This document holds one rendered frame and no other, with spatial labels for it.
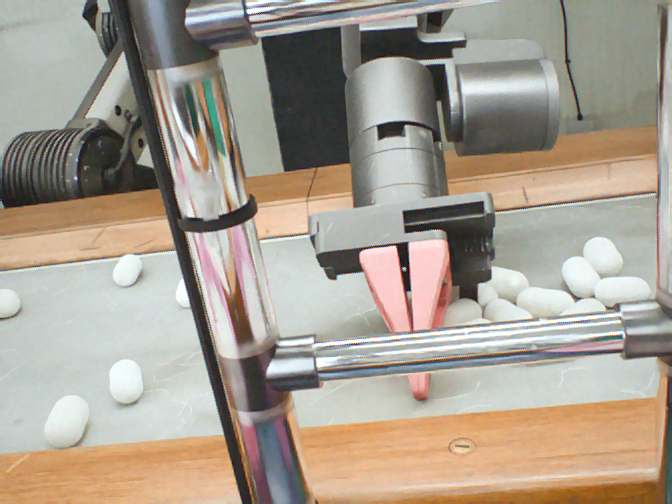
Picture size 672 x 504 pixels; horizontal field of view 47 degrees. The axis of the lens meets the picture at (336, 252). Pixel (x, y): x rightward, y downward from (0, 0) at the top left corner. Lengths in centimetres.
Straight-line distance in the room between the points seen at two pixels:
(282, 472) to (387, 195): 19
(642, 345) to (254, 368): 13
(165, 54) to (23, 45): 273
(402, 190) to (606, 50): 216
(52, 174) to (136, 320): 44
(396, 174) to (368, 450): 16
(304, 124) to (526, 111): 215
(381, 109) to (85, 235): 35
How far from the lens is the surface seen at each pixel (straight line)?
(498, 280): 50
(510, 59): 51
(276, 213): 67
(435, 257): 41
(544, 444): 35
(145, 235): 71
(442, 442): 35
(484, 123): 48
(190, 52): 24
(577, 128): 257
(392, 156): 45
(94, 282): 67
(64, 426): 45
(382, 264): 41
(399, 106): 47
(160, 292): 62
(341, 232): 42
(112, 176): 100
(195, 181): 24
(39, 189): 101
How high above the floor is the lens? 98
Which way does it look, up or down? 23 degrees down
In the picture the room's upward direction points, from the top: 10 degrees counter-clockwise
